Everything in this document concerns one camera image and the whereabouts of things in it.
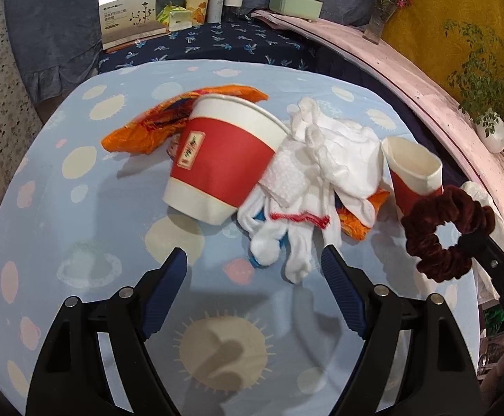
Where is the small red paper cup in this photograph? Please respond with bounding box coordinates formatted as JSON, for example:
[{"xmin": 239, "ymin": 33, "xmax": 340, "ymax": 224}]
[{"xmin": 381, "ymin": 136, "xmax": 445, "ymax": 219}]

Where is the orange printed cup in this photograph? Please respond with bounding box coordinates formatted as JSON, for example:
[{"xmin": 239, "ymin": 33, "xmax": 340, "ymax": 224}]
[{"xmin": 185, "ymin": 0, "xmax": 210, "ymax": 25}]

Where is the orange plastic bag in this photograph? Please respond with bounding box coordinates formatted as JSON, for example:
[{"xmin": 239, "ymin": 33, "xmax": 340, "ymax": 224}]
[{"xmin": 101, "ymin": 83, "xmax": 391, "ymax": 241}]

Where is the yellow cloth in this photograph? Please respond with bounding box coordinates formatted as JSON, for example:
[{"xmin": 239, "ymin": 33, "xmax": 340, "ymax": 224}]
[{"xmin": 382, "ymin": 0, "xmax": 504, "ymax": 174}]

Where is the white tube bottle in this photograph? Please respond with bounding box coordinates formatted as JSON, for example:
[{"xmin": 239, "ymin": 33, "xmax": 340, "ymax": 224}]
[{"xmin": 206, "ymin": 0, "xmax": 227, "ymax": 23}]

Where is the grey-blue ruffled cloth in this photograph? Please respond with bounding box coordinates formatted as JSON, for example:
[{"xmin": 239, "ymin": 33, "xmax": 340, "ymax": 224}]
[{"xmin": 3, "ymin": 0, "xmax": 415, "ymax": 113}]

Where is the green packet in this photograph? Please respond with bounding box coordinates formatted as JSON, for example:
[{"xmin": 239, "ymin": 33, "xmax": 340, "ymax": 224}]
[{"xmin": 156, "ymin": 3, "xmax": 186, "ymax": 27}]

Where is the plain white cotton glove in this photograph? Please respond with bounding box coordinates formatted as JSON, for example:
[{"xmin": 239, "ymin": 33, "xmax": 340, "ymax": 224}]
[{"xmin": 287, "ymin": 96, "xmax": 384, "ymax": 228}]

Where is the glass vase with pink flowers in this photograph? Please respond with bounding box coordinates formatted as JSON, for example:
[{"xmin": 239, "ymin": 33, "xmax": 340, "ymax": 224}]
[{"xmin": 363, "ymin": 0, "xmax": 413, "ymax": 45}]

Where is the white glove with red trim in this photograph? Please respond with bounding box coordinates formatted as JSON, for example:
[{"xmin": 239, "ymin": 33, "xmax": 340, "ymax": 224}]
[{"xmin": 237, "ymin": 182, "xmax": 343, "ymax": 283}]

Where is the green plant in white pot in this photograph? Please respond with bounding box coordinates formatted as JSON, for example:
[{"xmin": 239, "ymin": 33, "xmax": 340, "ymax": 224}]
[{"xmin": 444, "ymin": 19, "xmax": 504, "ymax": 154}]

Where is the open flower print cardboard box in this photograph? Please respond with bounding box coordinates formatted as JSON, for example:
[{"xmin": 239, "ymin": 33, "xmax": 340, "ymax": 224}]
[{"xmin": 98, "ymin": 0, "xmax": 168, "ymax": 53}]

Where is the large red paper cup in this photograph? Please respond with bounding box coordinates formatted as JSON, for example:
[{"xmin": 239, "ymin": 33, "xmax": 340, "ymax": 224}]
[{"xmin": 162, "ymin": 93, "xmax": 290, "ymax": 226}]

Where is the pink board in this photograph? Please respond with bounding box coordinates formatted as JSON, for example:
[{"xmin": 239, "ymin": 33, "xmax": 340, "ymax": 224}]
[{"xmin": 252, "ymin": 9, "xmax": 504, "ymax": 265}]

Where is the light blue dotted tablecloth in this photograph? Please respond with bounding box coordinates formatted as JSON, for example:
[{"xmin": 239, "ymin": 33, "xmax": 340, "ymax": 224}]
[{"xmin": 0, "ymin": 58, "xmax": 483, "ymax": 416}]

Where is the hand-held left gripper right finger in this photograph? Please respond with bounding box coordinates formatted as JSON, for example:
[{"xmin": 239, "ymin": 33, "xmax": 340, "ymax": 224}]
[{"xmin": 321, "ymin": 245, "xmax": 482, "ymax": 416}]

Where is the white dotted cloth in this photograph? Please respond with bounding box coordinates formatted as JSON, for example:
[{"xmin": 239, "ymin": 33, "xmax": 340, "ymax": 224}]
[{"xmin": 258, "ymin": 151, "xmax": 307, "ymax": 205}]

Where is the green tissue box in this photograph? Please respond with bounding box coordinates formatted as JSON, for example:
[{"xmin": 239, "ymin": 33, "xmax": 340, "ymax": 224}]
[{"xmin": 269, "ymin": 0, "xmax": 324, "ymax": 23}]

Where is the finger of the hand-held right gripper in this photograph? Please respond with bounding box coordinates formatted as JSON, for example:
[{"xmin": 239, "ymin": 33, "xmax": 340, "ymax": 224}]
[{"xmin": 460, "ymin": 225, "xmax": 504, "ymax": 271}]

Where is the dark blue printed cloth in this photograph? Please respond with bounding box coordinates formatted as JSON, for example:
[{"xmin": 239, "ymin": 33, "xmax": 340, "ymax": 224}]
[{"xmin": 98, "ymin": 19, "xmax": 322, "ymax": 75}]

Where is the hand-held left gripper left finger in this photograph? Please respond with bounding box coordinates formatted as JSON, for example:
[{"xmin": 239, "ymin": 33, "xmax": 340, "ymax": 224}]
[{"xmin": 26, "ymin": 247, "xmax": 188, "ymax": 416}]

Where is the dark red velvet scrunchie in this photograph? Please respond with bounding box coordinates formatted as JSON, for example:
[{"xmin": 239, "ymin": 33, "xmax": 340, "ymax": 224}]
[{"xmin": 401, "ymin": 185, "xmax": 497, "ymax": 282}]

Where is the white lined waste bin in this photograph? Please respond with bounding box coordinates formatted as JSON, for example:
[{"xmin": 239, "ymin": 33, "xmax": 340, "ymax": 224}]
[{"xmin": 460, "ymin": 181, "xmax": 504, "ymax": 300}]

